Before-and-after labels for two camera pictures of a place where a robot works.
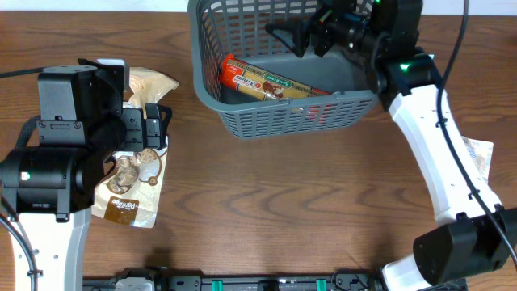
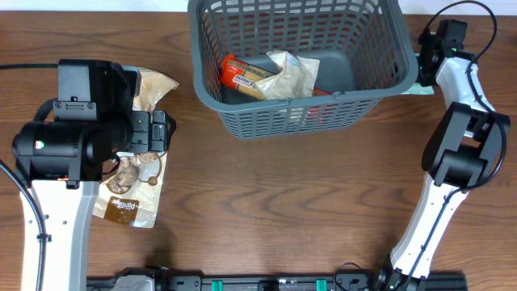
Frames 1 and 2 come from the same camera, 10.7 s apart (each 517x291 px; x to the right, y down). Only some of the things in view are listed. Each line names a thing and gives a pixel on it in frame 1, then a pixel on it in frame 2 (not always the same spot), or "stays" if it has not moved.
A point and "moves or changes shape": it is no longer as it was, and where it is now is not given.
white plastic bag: (482, 152) moves or changes shape
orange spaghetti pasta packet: (262, 83) stays
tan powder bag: (148, 86) stays
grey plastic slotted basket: (224, 27) stays
